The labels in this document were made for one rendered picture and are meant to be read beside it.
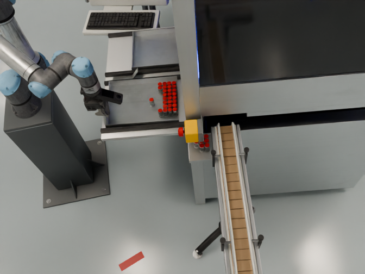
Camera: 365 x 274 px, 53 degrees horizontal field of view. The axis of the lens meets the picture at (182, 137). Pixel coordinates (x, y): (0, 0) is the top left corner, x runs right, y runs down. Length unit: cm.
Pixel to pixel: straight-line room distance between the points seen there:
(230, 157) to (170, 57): 68
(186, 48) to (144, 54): 78
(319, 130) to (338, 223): 88
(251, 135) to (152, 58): 66
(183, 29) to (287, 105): 61
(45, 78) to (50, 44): 209
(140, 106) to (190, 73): 52
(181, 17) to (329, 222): 176
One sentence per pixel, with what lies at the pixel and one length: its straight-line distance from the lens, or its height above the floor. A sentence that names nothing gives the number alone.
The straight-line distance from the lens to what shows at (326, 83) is 152.
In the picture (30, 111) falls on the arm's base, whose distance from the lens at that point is 203.
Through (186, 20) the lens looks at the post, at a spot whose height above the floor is 153.
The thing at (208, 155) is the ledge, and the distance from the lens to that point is 161.
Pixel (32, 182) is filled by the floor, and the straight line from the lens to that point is 282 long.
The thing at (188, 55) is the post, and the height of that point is 139.
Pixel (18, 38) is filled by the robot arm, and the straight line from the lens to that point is 184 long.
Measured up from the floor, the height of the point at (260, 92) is 115.
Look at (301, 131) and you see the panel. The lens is 178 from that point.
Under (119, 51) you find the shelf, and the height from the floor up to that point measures 88.
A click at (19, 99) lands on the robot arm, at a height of 92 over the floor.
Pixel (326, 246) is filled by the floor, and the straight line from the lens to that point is 247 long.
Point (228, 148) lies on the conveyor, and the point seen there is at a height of 93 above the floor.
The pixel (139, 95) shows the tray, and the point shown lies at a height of 88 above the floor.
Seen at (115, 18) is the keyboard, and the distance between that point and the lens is 234.
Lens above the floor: 230
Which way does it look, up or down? 59 degrees down
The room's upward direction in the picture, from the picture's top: 8 degrees counter-clockwise
